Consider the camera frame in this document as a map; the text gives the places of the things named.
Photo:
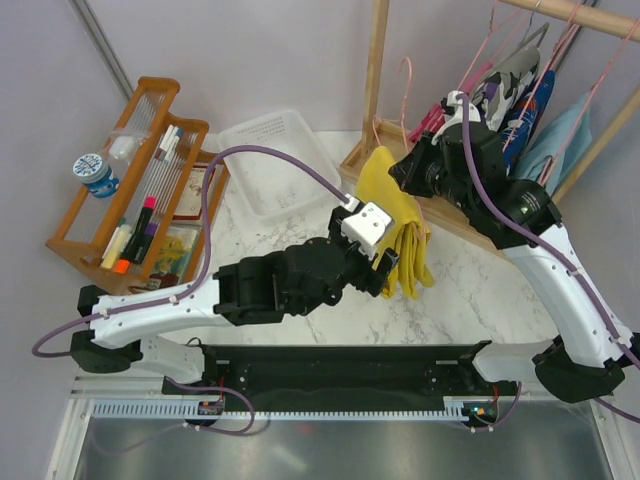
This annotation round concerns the light blue trousers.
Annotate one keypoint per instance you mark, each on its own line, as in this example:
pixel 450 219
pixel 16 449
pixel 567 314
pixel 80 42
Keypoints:
pixel 558 147

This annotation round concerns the white marker pens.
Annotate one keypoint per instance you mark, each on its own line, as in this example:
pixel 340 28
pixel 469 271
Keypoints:
pixel 168 143

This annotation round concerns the pale yellow highlighter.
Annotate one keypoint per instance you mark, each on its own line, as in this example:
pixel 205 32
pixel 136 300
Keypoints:
pixel 116 246

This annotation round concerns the blue patterned trousers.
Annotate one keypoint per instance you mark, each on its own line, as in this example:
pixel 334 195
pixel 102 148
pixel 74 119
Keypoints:
pixel 522 119

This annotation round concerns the purple black highlighter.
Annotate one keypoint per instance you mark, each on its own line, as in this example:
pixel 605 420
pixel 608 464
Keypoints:
pixel 145 243

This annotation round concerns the pink hanger of blue trousers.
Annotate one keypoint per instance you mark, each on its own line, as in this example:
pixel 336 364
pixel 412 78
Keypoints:
pixel 562 45

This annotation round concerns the pink hanger of camouflage trousers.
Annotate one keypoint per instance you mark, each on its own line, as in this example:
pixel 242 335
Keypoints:
pixel 500 32

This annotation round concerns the yellow trousers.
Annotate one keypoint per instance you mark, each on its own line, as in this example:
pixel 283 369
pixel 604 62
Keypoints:
pixel 410 233

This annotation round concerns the pink black highlighter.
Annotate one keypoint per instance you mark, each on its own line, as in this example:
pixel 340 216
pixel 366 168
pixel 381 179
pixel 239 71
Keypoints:
pixel 142 222

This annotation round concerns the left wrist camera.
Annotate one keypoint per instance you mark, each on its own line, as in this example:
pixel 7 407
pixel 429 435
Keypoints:
pixel 366 223

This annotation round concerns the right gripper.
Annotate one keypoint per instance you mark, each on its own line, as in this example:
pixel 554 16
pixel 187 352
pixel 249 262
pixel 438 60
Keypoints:
pixel 408 172

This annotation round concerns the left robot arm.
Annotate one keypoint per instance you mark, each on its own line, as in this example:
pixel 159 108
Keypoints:
pixel 128 331

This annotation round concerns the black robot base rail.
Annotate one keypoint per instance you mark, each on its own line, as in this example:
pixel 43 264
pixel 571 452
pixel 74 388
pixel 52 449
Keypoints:
pixel 351 379

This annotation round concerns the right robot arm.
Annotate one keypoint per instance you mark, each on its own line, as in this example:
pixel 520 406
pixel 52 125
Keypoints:
pixel 587 357

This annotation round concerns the white earbuds case in bag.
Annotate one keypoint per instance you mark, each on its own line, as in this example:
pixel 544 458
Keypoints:
pixel 122 147

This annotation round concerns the orange highlighter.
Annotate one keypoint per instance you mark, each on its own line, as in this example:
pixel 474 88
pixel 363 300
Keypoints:
pixel 122 266

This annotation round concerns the white plastic basket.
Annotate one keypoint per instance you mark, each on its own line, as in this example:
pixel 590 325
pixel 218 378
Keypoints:
pixel 272 189

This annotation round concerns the grey purple camouflage trousers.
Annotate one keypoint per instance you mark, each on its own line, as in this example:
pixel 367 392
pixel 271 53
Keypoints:
pixel 503 86

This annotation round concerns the yellow illustrated book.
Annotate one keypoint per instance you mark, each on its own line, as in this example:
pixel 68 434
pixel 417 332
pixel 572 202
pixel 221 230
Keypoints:
pixel 173 258

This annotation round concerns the white cable duct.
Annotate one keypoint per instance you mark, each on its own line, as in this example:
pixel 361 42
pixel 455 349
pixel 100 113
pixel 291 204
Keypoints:
pixel 193 410

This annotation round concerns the pink camouflage trousers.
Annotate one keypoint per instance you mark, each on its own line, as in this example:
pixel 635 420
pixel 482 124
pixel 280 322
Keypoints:
pixel 431 123

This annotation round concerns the blue lidded jar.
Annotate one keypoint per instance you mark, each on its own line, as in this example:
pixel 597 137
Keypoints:
pixel 96 174

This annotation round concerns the wooden desk organizer shelf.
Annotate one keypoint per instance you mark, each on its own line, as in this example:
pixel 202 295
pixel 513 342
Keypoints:
pixel 83 234

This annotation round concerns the red bordered card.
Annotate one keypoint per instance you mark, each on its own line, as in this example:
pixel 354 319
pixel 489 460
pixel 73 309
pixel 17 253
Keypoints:
pixel 189 208

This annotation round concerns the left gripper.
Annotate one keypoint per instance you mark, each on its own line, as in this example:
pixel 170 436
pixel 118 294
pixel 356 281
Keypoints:
pixel 365 282

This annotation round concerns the grey metal hanger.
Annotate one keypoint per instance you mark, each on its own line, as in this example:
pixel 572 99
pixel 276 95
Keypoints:
pixel 531 35

